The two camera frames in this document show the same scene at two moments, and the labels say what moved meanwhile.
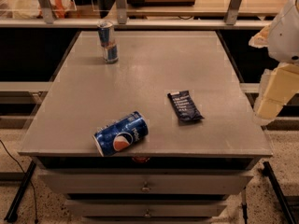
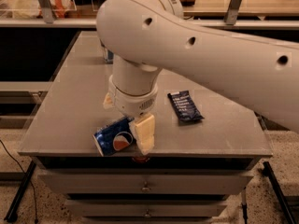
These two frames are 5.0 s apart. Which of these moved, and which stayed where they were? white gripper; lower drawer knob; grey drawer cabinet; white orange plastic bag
Moved: white gripper
Stayed: lower drawer knob; grey drawer cabinet; white orange plastic bag
